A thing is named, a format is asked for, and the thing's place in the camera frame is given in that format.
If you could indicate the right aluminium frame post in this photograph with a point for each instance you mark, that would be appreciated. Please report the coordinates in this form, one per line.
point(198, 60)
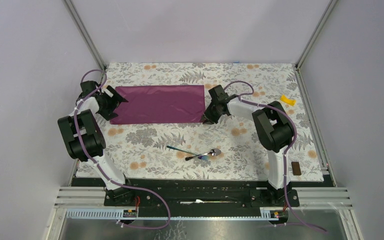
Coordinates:
point(315, 34)

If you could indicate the aluminium frame post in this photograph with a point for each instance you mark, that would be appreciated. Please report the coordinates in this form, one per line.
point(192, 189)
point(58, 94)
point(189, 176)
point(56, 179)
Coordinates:
point(315, 34)
point(74, 14)

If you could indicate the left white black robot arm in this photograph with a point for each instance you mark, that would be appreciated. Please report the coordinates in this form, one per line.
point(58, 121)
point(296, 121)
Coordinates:
point(84, 140)

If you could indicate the purple cloth napkin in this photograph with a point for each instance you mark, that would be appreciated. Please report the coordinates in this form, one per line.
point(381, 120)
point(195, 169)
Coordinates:
point(160, 104)

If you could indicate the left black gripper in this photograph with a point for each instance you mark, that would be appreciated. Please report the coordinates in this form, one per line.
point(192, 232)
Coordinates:
point(108, 113)

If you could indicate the floral patterned tablecloth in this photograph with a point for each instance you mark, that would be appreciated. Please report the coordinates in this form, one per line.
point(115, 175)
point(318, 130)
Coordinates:
point(139, 150)

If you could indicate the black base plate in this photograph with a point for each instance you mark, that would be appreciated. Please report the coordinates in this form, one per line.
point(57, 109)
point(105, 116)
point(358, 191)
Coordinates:
point(204, 198)

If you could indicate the left aluminium frame post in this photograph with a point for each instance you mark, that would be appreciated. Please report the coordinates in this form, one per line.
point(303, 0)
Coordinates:
point(74, 14)

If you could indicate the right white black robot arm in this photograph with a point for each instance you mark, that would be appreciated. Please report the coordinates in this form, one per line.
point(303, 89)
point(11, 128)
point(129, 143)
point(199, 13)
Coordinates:
point(275, 132)

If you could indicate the iridescent fork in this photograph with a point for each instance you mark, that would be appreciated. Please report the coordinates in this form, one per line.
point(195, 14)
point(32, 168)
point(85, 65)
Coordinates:
point(192, 155)

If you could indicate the yellow plastic piece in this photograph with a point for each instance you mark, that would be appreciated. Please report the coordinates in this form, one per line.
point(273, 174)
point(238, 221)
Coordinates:
point(287, 101)

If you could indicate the dark brown block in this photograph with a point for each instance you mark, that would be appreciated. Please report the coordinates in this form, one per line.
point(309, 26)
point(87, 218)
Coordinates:
point(296, 168)

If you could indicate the iridescent spoon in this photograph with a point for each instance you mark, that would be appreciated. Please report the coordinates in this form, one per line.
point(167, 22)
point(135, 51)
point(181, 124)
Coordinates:
point(212, 153)

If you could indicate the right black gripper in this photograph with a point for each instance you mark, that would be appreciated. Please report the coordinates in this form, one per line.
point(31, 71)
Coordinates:
point(208, 114)

